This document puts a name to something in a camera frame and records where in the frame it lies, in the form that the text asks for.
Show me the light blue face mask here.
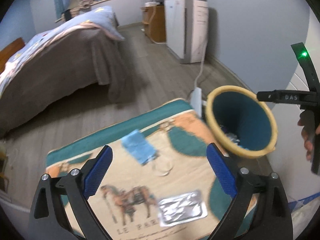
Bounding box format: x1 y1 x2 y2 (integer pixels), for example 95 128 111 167
120 129 173 177

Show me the silver foil blister pack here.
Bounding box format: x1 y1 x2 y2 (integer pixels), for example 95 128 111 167
157 190 208 227

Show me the teal yellow trash bin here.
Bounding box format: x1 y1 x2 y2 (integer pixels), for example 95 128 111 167
205 85 278 159

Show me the person's right hand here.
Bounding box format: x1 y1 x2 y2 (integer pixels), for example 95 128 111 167
297 117 314 161

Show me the white power strip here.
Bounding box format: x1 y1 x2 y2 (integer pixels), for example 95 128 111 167
190 87 202 118

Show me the horse pattern floor mat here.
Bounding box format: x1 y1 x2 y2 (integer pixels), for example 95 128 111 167
45 98 261 240

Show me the bed with grey blanket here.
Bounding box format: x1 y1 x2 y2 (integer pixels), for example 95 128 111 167
0 17 128 138

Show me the white air purifier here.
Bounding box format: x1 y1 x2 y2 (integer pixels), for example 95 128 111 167
164 0 209 64

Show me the wooden cabinet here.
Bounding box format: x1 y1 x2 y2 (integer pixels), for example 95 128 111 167
141 5 166 43

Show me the wooden headboard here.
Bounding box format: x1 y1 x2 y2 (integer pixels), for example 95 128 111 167
0 37 25 73

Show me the light blue quilt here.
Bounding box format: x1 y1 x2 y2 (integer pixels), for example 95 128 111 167
1 5 124 94

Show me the white power cable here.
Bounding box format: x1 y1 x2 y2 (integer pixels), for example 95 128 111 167
195 37 209 90

